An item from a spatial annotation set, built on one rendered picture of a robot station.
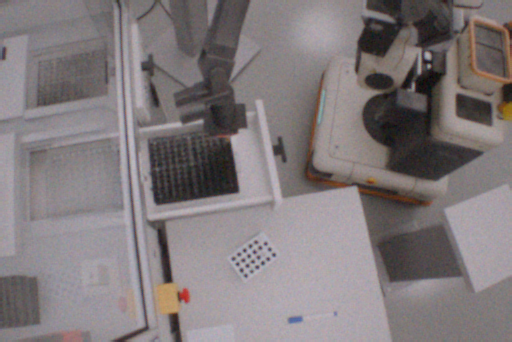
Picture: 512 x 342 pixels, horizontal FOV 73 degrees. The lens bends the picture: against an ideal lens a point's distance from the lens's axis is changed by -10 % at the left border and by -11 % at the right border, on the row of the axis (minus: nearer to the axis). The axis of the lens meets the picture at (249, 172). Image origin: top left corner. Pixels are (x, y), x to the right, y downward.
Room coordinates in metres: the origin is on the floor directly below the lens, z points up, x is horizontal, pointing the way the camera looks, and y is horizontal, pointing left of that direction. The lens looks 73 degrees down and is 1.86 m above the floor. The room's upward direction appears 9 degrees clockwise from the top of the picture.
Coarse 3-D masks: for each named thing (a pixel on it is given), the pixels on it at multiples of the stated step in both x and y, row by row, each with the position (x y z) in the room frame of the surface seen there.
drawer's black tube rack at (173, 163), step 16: (160, 144) 0.34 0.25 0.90; (176, 144) 0.34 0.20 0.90; (192, 144) 0.35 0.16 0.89; (208, 144) 0.37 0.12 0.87; (224, 144) 0.36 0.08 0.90; (160, 160) 0.30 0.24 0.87; (176, 160) 0.30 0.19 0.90; (192, 160) 0.30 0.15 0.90; (208, 160) 0.31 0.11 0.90; (224, 160) 0.32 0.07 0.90; (160, 176) 0.26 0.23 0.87; (176, 176) 0.26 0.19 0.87; (192, 176) 0.26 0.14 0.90; (208, 176) 0.27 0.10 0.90; (224, 176) 0.27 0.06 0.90; (160, 192) 0.21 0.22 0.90; (176, 192) 0.22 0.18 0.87; (192, 192) 0.23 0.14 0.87; (208, 192) 0.23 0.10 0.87; (224, 192) 0.24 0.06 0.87
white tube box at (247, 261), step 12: (252, 240) 0.13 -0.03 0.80; (264, 240) 0.14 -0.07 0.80; (240, 252) 0.10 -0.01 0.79; (252, 252) 0.11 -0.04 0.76; (276, 252) 0.11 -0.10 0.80; (240, 264) 0.06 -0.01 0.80; (252, 264) 0.07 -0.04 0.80; (264, 264) 0.08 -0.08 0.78; (240, 276) 0.03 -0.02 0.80; (252, 276) 0.04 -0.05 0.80
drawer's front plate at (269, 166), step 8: (256, 104) 0.48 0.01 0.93; (256, 112) 0.47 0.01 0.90; (256, 120) 0.46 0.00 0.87; (264, 120) 0.43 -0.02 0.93; (264, 128) 0.41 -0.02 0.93; (264, 136) 0.39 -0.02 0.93; (264, 144) 0.37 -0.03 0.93; (264, 152) 0.35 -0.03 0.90; (272, 152) 0.35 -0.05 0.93; (264, 160) 0.34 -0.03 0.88; (272, 160) 0.33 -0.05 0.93; (264, 168) 0.33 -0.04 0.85; (272, 168) 0.31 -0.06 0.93; (272, 176) 0.29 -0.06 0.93; (272, 184) 0.26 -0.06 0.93; (272, 192) 0.25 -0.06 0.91; (272, 200) 0.24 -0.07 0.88; (280, 200) 0.23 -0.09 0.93; (272, 208) 0.22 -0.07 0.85
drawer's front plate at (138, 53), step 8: (136, 24) 0.69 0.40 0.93; (136, 32) 0.66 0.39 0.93; (136, 40) 0.63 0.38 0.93; (136, 48) 0.61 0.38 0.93; (144, 48) 0.68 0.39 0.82; (136, 56) 0.58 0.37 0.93; (144, 56) 0.64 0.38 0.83; (136, 64) 0.55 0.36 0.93; (136, 72) 0.53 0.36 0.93; (136, 80) 0.50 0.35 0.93; (136, 88) 0.48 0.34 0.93; (144, 88) 0.51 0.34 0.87; (136, 96) 0.45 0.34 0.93; (144, 96) 0.48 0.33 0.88; (144, 104) 0.45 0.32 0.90; (144, 112) 0.42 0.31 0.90; (144, 120) 0.42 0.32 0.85
